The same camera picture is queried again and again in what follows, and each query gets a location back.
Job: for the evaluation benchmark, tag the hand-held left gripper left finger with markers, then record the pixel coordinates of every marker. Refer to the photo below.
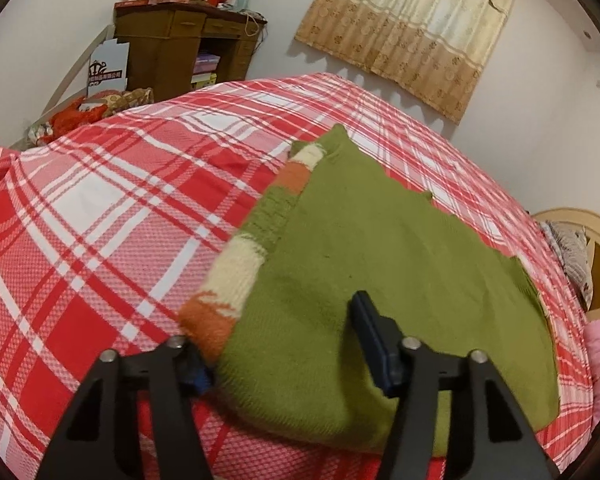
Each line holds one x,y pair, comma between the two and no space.
200,377

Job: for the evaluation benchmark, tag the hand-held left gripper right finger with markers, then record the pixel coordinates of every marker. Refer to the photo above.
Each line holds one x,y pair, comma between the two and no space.
375,350

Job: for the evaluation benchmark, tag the green orange cream striped sweater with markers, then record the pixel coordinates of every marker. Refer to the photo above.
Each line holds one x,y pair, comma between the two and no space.
380,260

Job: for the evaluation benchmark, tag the red plaid bedspread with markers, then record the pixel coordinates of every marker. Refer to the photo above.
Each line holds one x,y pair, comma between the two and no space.
105,220

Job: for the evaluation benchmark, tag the floral grey pillow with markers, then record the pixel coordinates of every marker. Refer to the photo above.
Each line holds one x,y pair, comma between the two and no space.
570,255

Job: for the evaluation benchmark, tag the red plastic bag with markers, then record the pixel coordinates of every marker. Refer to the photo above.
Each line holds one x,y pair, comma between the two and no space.
75,117

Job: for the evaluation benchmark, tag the purple boxes in desk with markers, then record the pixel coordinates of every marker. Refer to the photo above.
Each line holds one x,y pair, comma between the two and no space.
206,62

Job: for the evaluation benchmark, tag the white carton with crown print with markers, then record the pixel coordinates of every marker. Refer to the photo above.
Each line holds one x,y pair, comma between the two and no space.
107,67

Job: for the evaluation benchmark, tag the beige patterned window curtain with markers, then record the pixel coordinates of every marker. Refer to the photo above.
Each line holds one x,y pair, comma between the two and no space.
405,25

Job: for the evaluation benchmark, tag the brown wooden desk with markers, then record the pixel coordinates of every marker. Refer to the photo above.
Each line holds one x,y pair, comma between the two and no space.
150,45

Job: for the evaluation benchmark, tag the white metal frame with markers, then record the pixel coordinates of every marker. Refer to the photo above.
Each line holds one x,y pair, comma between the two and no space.
75,72

